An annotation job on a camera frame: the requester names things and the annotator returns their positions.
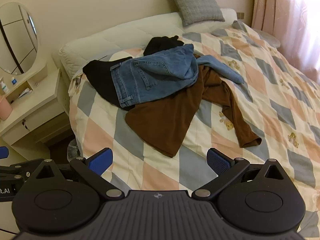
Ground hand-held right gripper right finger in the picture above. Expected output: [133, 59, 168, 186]
[192, 148, 292, 200]

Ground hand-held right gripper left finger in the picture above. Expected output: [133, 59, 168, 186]
[29, 148, 125, 200]

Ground blue denim jeans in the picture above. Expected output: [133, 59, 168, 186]
[110, 44, 199, 108]

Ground bin with plastic bag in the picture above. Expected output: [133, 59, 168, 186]
[67, 139, 83, 162]

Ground pink cup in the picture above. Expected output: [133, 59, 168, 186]
[0, 95, 13, 121]

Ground white dressing table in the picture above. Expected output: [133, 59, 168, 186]
[0, 52, 73, 153]

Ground checkered pastel quilt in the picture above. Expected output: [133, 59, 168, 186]
[69, 20, 320, 222]

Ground white teal bottle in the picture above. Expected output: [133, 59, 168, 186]
[0, 76, 9, 94]

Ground brown long-sleeve shirt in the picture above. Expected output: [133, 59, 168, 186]
[125, 54, 262, 158]

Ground black garment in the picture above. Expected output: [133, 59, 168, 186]
[82, 35, 186, 111]

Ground oval vanity mirror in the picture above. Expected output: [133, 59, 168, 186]
[0, 2, 40, 75]

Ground round side table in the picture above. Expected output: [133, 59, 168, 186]
[252, 27, 282, 49]

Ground white fluffy pillow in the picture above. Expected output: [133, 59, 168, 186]
[184, 8, 238, 33]

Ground pink curtain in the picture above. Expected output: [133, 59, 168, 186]
[251, 0, 320, 80]

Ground grey square cushion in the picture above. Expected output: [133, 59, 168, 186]
[162, 0, 225, 27]

